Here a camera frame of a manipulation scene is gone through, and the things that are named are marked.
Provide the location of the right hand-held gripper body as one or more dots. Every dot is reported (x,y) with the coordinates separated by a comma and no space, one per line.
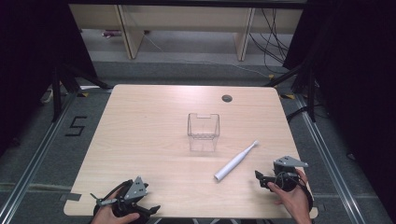
(288,174)

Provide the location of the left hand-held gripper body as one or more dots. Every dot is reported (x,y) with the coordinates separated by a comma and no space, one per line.
(136,188)

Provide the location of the white electric toothbrush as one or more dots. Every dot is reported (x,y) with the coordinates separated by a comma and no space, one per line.
(234,162)

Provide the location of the clear plastic container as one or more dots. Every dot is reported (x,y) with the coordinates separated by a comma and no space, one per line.
(203,132)

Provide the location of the person's right hand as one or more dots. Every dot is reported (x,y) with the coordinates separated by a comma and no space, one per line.
(294,202)

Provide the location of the person's left hand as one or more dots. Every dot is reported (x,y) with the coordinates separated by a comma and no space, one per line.
(107,215)

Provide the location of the black metal stand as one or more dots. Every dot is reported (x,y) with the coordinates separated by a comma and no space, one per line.
(56,93)
(310,93)

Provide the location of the black curtain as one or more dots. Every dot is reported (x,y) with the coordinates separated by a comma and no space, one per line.
(28,62)
(358,77)

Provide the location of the small pink object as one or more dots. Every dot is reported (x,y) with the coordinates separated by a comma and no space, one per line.
(110,33)

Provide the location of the light wooden bench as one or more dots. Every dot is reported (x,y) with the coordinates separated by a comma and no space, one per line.
(186,18)

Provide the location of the metal floor rail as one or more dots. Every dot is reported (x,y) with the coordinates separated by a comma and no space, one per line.
(34,161)
(330,161)

